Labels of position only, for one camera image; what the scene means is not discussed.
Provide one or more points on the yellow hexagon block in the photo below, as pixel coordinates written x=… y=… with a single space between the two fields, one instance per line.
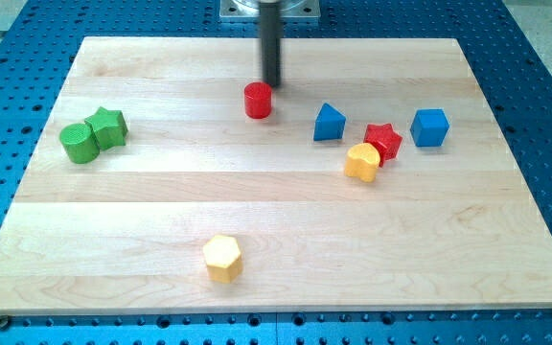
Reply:
x=223 y=258

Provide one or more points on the green cylinder block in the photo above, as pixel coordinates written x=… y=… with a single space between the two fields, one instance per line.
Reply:
x=79 y=143

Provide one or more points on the light wooden board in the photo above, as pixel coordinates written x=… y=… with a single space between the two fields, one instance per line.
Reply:
x=440 y=228

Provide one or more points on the red cylinder block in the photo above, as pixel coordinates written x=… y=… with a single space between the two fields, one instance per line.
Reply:
x=257 y=100

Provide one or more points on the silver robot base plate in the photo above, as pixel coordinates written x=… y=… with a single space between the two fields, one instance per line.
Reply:
x=244 y=10

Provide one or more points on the red star block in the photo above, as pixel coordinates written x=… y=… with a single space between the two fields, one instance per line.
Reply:
x=384 y=139

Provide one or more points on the blue cube block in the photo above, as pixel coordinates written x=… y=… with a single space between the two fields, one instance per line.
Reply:
x=429 y=127

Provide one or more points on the yellow heart block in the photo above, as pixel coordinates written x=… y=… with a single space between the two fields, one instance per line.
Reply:
x=362 y=162

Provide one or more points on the blue triangle block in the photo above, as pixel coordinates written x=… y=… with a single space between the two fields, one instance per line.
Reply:
x=329 y=124

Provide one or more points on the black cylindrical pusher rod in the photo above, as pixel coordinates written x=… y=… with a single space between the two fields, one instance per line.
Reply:
x=270 y=34

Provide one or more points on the green star block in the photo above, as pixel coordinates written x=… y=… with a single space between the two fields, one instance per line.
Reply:
x=109 y=128

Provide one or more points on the blue perforated metal table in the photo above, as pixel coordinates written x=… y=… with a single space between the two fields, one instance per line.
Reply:
x=39 y=48

